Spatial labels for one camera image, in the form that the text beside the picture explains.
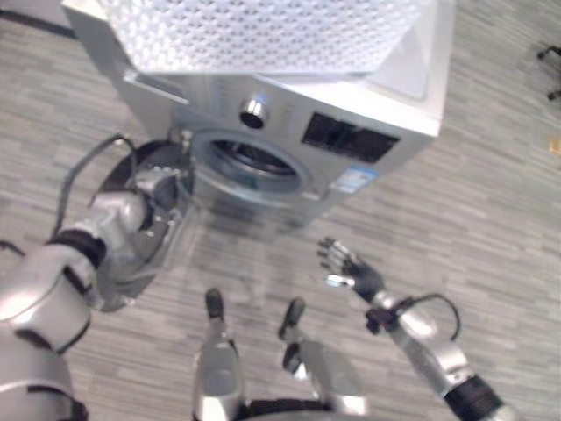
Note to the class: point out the silver front-load washing machine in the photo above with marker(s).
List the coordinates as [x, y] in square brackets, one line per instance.
[280, 144]

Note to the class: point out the black robot torso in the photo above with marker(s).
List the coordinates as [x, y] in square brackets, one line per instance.
[285, 410]

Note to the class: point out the round washer door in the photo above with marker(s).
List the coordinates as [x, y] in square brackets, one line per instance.
[131, 263]

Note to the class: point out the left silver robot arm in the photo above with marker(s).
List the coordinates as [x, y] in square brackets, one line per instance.
[48, 307]

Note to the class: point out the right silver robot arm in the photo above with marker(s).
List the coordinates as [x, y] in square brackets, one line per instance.
[434, 351]

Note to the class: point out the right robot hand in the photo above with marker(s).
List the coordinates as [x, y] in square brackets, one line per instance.
[350, 268]

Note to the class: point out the black office chair base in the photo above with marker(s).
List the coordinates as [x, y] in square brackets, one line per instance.
[550, 66]

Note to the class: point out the left silver robot leg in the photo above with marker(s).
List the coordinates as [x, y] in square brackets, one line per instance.
[217, 359]

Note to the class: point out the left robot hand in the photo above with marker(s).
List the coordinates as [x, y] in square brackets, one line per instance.
[158, 184]

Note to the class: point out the white perforated laundry basket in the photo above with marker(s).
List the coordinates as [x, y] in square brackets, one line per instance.
[263, 35]

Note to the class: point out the small orange floor object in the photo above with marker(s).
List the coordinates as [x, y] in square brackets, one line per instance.
[555, 147]

